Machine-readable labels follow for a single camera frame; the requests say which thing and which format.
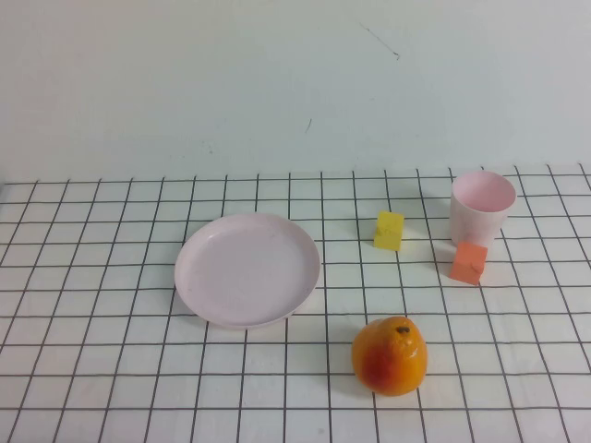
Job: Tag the pink plastic cup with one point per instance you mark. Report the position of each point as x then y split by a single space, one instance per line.
475 221

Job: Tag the pink round plate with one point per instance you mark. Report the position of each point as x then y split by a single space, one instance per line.
244 272

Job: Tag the yellow foam cube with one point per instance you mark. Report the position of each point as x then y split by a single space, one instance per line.
389 233

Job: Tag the orange toy fruit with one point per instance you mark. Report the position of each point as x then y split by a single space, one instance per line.
390 360

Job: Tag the orange foam cube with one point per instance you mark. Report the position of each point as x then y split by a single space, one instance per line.
466 265

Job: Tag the white grid tablecloth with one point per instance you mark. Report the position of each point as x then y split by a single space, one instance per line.
115 369

